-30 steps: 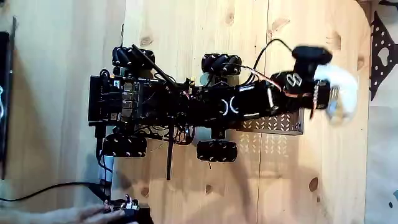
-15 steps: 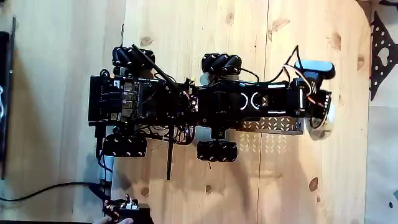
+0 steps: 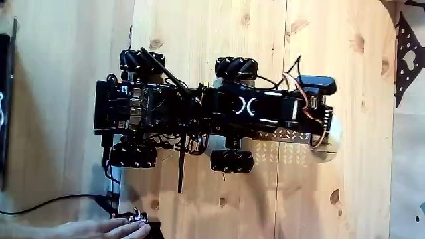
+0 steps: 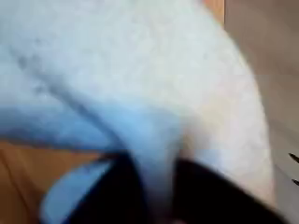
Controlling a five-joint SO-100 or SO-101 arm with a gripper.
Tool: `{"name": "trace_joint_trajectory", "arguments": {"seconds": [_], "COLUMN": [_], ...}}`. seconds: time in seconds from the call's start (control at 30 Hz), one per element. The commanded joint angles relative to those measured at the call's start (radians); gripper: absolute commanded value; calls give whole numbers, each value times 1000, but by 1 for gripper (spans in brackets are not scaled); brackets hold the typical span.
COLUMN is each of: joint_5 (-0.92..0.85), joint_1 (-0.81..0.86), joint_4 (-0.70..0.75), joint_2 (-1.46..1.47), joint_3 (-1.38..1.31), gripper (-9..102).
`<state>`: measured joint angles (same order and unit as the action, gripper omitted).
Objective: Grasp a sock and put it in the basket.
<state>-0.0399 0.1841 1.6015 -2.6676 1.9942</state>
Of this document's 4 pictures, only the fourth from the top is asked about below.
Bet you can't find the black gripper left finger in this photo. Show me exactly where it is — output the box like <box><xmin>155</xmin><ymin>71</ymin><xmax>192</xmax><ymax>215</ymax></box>
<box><xmin>64</xmin><ymin>152</ymin><xmax>150</xmax><ymax>224</ymax></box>

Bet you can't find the white sock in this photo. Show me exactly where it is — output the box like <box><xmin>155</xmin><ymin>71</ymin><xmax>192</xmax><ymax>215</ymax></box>
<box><xmin>0</xmin><ymin>0</ymin><xmax>278</xmax><ymax>224</ymax></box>

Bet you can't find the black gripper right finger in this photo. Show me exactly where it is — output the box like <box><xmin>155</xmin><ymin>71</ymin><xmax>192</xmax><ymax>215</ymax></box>
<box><xmin>173</xmin><ymin>158</ymin><xmax>288</xmax><ymax>224</ymax></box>

